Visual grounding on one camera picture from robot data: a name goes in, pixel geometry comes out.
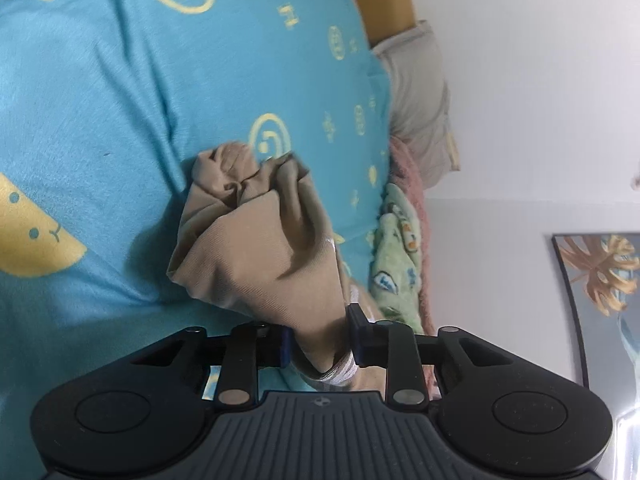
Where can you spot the pink fluffy blanket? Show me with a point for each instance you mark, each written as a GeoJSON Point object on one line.
{"type": "Point", "coordinates": [404, 173]}

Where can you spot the grey pillow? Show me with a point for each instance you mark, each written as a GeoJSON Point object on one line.
{"type": "Point", "coordinates": [420, 110]}

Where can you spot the mustard yellow headboard cushion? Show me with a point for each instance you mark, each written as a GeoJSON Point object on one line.
{"type": "Point", "coordinates": [383, 19]}

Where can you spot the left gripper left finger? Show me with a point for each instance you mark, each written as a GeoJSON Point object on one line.
{"type": "Point", "coordinates": [243, 353]}

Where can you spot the framed gold leaf painting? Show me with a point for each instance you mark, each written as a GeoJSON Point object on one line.
{"type": "Point", "coordinates": [600, 273]}

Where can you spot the green cartoon fleece blanket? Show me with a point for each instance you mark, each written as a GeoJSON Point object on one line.
{"type": "Point", "coordinates": [395, 276]}

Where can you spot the teal smiley bed sheet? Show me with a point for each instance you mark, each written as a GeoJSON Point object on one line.
{"type": "Point", "coordinates": [105, 105]}

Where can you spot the tan t-shirt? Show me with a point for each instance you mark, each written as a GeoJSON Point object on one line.
{"type": "Point", "coordinates": [255, 238]}

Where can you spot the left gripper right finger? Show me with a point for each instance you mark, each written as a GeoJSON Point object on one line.
{"type": "Point", "coordinates": [394, 347]}

